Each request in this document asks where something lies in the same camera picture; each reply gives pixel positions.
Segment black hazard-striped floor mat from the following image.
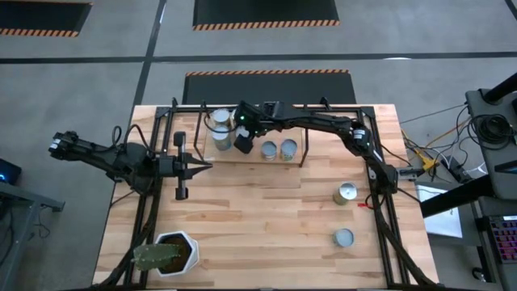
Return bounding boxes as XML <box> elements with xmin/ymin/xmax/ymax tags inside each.
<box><xmin>0</xmin><ymin>0</ymin><xmax>93</xmax><ymax>39</ymax></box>
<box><xmin>192</xmin><ymin>0</ymin><xmax>340</xmax><ymax>32</ymax></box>
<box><xmin>182</xmin><ymin>69</ymin><xmax>357</xmax><ymax>105</ymax></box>

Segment grey metal desk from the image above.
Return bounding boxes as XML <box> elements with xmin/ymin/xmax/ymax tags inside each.
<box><xmin>0</xmin><ymin>181</ymin><xmax>65</xmax><ymax>291</ymax></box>

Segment white plant pot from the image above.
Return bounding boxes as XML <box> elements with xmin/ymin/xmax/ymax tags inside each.
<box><xmin>154</xmin><ymin>230</ymin><xmax>200</xmax><ymax>278</ymax></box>

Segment coiled black cable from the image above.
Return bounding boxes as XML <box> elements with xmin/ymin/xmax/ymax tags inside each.
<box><xmin>468</xmin><ymin>114</ymin><xmax>516</xmax><ymax>150</ymax></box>

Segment keyboard with pink keys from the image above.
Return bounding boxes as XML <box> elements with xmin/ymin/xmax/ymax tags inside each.
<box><xmin>486</xmin><ymin>216</ymin><xmax>517</xmax><ymax>266</ymax></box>

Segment black-framed wooden shelf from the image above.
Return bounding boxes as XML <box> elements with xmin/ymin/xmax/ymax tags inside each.
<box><xmin>192</xmin><ymin>105</ymin><xmax>311</xmax><ymax>166</ymax></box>

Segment white mixed fruit can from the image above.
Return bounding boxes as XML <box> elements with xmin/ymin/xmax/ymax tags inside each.
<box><xmin>280</xmin><ymin>138</ymin><xmax>299</xmax><ymax>162</ymax></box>

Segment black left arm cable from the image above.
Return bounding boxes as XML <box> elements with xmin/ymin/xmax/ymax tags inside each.
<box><xmin>111</xmin><ymin>124</ymin><xmax>157</xmax><ymax>157</ymax></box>

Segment yellow cable connector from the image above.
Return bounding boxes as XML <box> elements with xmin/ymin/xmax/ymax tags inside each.
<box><xmin>415</xmin><ymin>149</ymin><xmax>439</xmax><ymax>171</ymax></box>

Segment teal cherries can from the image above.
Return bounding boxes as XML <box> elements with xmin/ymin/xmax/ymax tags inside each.
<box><xmin>211</xmin><ymin>124</ymin><xmax>233</xmax><ymax>152</ymax></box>

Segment grey equipment stand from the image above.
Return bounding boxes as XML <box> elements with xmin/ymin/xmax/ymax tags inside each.
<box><xmin>419</xmin><ymin>72</ymin><xmax>517</xmax><ymax>219</ymax></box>

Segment short mandarin oranges can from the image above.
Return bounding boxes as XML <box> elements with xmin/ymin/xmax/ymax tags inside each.
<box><xmin>260</xmin><ymin>140</ymin><xmax>279</xmax><ymax>162</ymax></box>

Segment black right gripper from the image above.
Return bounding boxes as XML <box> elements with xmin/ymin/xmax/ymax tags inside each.
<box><xmin>233</xmin><ymin>100</ymin><xmax>264</xmax><ymax>155</ymax></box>

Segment black aluminium table frame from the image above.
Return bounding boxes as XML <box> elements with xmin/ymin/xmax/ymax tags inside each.
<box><xmin>92</xmin><ymin>96</ymin><xmax>439</xmax><ymax>291</ymax></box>

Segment green cactus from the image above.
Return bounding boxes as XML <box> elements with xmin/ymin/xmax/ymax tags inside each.
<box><xmin>132</xmin><ymin>242</ymin><xmax>183</xmax><ymax>272</ymax></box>

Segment black computer tower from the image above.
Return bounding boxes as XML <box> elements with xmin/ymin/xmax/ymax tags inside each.
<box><xmin>0</xmin><ymin>158</ymin><xmax>23</xmax><ymax>187</ymax></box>

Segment green mangoes can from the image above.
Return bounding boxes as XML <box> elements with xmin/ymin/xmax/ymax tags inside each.
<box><xmin>332</xmin><ymin>181</ymin><xmax>359</xmax><ymax>206</ymax></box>

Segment white paper sheet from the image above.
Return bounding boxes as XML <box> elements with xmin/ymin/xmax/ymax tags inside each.
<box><xmin>415</xmin><ymin>183</ymin><xmax>464</xmax><ymax>239</ymax></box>

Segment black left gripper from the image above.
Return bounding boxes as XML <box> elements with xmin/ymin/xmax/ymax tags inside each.
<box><xmin>157</xmin><ymin>131</ymin><xmax>214</xmax><ymax>201</ymax></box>

